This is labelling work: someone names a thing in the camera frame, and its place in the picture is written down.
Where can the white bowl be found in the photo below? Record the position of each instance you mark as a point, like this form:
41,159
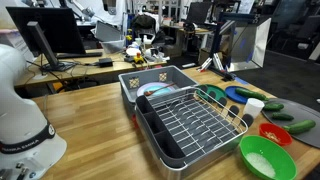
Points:
132,51

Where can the gray background robot arm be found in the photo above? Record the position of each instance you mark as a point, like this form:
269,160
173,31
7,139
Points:
85,10

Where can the dark backpack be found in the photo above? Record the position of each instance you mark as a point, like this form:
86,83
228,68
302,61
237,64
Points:
143,22

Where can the wooden spoon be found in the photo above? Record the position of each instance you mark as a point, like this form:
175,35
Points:
148,93

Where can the white cardboard box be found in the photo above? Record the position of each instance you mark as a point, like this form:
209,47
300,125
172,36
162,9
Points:
12,40

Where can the gray plastic bin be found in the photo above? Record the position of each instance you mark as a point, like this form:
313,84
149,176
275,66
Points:
150,74

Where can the black power adapter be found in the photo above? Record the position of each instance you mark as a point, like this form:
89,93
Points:
105,62

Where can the white panel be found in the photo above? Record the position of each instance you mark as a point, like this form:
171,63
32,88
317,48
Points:
261,41

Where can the large gray plate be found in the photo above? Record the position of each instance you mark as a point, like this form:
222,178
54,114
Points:
306,111

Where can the light blue plate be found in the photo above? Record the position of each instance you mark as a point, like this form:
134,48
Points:
164,92

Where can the silver drain tray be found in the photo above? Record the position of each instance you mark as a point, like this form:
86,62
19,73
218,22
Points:
173,174

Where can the white plastic cup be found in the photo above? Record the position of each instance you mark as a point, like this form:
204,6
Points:
253,107

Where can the red bowl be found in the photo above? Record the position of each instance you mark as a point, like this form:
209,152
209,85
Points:
275,134

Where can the black monitor with stand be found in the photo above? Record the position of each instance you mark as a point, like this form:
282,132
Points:
60,30

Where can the long dark green cucumber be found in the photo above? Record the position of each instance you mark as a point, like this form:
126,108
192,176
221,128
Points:
250,94

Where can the wooden desk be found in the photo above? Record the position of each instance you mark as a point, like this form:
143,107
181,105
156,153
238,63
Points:
86,70

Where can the blue metal frame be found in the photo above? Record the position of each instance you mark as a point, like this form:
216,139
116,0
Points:
217,36

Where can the white clamp tools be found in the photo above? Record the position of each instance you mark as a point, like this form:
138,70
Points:
216,60

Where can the dark green plate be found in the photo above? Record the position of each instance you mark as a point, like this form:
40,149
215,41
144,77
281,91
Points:
213,90

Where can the yellow toy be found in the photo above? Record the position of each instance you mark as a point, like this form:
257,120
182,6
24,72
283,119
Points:
138,59

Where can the blue tape strip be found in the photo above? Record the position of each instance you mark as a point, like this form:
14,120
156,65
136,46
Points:
241,81

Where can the black keyboard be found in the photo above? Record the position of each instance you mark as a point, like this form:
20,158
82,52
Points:
80,54

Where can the gray cutlery caddy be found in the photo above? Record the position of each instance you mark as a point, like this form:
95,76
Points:
166,144

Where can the thick light green cucumber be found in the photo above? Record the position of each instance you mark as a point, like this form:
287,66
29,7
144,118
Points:
300,127

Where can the bright green bowl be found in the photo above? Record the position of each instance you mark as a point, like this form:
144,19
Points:
266,156

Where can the short green cucumber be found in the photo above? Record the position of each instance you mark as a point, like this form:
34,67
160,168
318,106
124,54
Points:
273,107
282,116

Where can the small black monitor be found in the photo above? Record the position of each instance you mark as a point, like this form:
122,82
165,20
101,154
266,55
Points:
198,12

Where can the purple plate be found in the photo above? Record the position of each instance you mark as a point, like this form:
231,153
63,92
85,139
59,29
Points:
146,87

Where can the clear plastic container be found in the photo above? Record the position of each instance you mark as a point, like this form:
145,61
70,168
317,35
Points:
113,46

